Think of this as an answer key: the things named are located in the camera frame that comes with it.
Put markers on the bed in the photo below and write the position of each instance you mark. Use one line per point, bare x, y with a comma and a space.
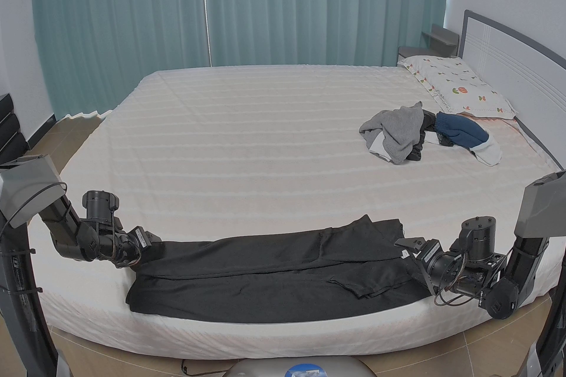
265, 136

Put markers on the grey bedside table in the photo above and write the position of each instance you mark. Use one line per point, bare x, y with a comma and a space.
442, 36

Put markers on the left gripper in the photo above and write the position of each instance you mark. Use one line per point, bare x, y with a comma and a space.
132, 249

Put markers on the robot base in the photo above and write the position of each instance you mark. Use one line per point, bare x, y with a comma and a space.
265, 370

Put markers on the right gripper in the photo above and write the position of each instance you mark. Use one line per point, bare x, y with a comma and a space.
442, 271

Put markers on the white printed pillow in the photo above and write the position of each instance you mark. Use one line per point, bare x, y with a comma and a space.
460, 83

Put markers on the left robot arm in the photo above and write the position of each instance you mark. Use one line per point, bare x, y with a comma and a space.
66, 234

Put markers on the black T-shirt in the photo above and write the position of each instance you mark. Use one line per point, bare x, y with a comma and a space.
265, 278

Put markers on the pile of clothes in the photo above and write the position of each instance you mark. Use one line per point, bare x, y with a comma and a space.
400, 132

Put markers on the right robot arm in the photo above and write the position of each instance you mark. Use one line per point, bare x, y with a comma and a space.
526, 260

